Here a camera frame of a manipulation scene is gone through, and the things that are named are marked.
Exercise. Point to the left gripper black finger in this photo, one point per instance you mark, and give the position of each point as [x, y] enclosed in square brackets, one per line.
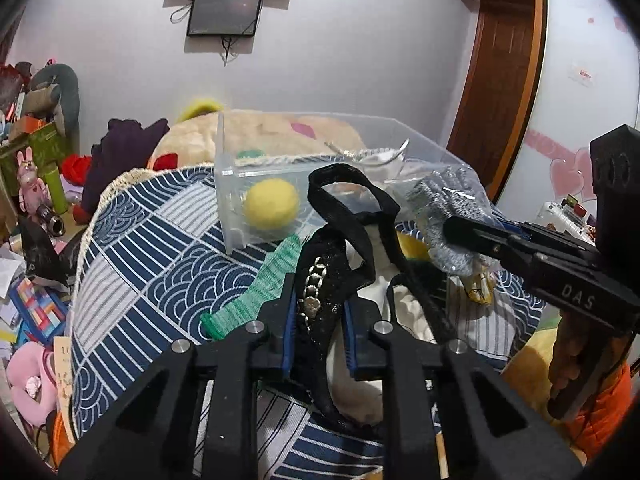
[492, 240]

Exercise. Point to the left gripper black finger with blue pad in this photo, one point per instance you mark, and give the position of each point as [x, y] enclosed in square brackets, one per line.
[444, 402]
[192, 399]

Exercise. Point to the black and cream tote bag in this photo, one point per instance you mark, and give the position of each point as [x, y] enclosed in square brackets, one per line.
[334, 265]

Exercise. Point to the green knitted cloth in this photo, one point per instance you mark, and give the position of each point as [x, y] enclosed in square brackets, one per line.
[267, 285]

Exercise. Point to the yellow felt ball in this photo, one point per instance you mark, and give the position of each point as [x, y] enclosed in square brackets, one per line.
[271, 204]

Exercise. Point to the clear plastic storage box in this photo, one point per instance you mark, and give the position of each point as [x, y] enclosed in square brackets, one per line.
[344, 158]

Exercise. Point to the orange gloved hand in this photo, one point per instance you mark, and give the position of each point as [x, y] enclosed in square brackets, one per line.
[600, 416]

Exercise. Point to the wooden door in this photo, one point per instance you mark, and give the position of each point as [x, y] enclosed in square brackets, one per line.
[493, 88]

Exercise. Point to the pink plush toy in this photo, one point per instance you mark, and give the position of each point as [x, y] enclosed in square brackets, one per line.
[32, 382]

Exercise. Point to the colourful block puzzle box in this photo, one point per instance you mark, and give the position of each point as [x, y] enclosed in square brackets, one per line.
[43, 313]

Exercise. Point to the blue wave pattern tablecloth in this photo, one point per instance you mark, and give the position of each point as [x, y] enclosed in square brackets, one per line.
[153, 263]

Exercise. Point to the white sliding wardrobe door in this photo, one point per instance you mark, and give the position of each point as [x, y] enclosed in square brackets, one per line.
[588, 84]

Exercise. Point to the green bottle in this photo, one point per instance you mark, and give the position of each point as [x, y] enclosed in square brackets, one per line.
[52, 178]

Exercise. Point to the pink rabbit figurine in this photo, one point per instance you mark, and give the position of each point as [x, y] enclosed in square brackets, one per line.
[33, 192]

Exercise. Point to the red plush item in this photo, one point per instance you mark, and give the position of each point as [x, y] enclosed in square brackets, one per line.
[75, 169]

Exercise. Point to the large beige plush pillow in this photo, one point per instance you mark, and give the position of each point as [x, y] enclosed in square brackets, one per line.
[198, 139]

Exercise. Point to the dark purple garment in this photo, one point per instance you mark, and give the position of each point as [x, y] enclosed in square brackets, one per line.
[127, 145]

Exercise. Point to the green cardboard box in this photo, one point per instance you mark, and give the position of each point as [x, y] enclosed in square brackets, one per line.
[47, 146]

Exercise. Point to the grey green plush toy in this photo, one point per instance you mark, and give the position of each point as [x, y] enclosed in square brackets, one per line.
[54, 93]

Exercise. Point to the black camcorder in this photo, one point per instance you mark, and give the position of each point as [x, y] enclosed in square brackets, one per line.
[51, 221]

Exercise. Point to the small wall monitor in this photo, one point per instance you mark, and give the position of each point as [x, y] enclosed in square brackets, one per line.
[223, 18]

